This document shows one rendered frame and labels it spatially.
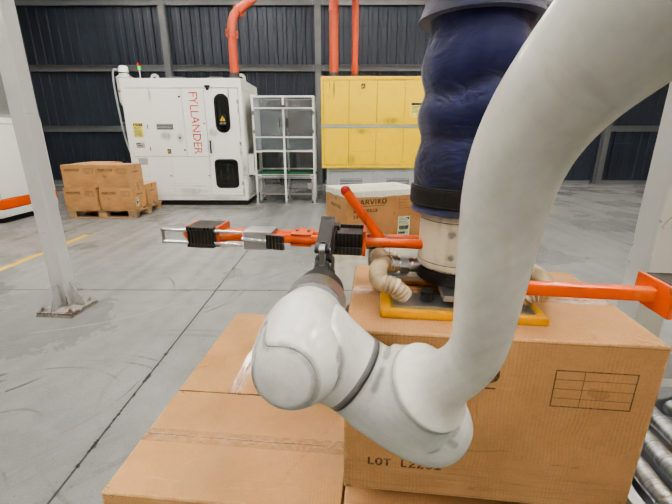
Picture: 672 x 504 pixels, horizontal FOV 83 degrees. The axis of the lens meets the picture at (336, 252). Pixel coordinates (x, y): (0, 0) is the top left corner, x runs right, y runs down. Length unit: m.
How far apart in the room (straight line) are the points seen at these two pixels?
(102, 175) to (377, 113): 5.11
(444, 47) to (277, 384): 0.66
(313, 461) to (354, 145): 7.27
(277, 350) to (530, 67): 0.31
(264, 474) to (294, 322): 0.78
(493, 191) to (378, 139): 7.83
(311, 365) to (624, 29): 0.34
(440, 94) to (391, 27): 10.87
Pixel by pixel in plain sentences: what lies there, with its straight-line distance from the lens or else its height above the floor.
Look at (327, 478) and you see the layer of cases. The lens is 1.14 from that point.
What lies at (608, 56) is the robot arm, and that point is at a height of 1.42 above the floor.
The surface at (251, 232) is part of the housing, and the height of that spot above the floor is 1.17.
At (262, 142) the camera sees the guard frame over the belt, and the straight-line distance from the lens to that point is 8.14.
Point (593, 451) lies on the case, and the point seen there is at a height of 0.77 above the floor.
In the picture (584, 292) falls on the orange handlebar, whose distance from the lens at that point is 0.74.
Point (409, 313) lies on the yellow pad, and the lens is 0.82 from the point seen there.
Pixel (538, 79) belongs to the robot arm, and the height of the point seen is 1.42.
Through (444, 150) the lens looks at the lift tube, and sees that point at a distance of 0.81.
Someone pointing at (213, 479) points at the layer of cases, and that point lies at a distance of 1.18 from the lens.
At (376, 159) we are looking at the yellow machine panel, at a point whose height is 0.90.
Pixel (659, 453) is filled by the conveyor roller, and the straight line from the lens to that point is 1.50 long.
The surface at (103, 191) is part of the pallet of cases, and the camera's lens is 7.68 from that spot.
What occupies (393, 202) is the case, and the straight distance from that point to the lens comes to 2.74.
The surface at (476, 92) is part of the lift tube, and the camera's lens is 0.80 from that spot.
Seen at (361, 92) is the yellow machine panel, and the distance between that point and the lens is 8.10.
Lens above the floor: 1.39
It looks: 17 degrees down
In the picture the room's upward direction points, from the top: straight up
